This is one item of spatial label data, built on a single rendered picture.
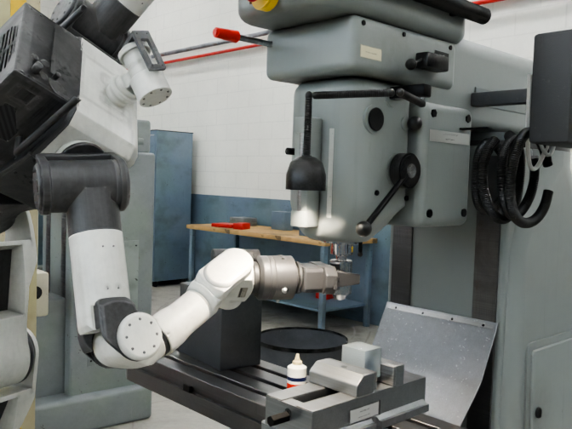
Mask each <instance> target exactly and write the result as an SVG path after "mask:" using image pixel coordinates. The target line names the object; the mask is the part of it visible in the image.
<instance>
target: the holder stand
mask: <svg viewBox="0 0 572 429"><path fill-rule="evenodd" d="M190 283H191V282H183V283H180V296H182V295H183V294H184V293H185V292H186V291H187V289H188V287H189V285H190ZM261 312H262V300H257V299H256V297H255V296H254V295H250V296H249V298H248V299H247V300H246V301H242V302H241V304H240V305H239V306H238V307H236V308H234V309H231V310H225V309H221V308H219V309H218V311H217V313H216V314H214V315H213V316H212V317H211V318H210V319H208V320H207V321H206V322H205V323H203V324H202V325H201V326H200V327H199V328H197V329H196V330H195V331H194V332H193V333H191V334H190V336H189V337H188V338H187V339H186V341H185V342H184V343H183V344H182V345H180V346H179V351H180V352H183V353H185V354H186V355H188V356H190V357H192V358H195V359H196V360H199V361H201V362H203V363H206V364H207V365H209V366H211V367H213V368H215V369H218V370H219V371H222V370H228V369H237V368H242V367H248V366H253V365H258V364H260V339H261Z"/></svg>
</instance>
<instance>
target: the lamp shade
mask: <svg viewBox="0 0 572 429"><path fill-rule="evenodd" d="M285 190H302V191H326V174H325V170H324V167H323V163H322V162H321V161H319V160H318V159H317V158H316V157H312V156H310V155H302V156H301V157H297V158H295V159H294V160H293V161H291V162H290V164H289V168H288V171H287V173H286V186H285Z"/></svg>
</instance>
